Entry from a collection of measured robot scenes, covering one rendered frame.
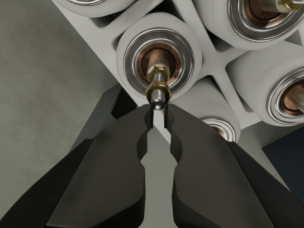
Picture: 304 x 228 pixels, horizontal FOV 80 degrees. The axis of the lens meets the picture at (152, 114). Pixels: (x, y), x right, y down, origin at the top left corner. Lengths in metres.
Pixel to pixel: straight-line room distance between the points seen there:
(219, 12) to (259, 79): 0.09
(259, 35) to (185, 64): 0.07
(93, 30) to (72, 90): 0.29
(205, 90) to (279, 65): 0.09
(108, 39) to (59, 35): 0.24
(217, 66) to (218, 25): 0.09
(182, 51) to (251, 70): 0.11
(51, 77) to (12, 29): 0.13
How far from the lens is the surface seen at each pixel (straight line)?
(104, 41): 0.28
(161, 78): 0.15
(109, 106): 0.37
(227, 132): 0.26
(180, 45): 0.20
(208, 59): 0.28
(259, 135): 0.65
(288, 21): 0.23
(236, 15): 0.21
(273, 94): 0.25
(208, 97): 0.26
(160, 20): 0.20
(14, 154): 0.80
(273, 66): 0.25
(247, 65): 0.29
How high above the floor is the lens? 0.45
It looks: 58 degrees down
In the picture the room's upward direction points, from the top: 177 degrees counter-clockwise
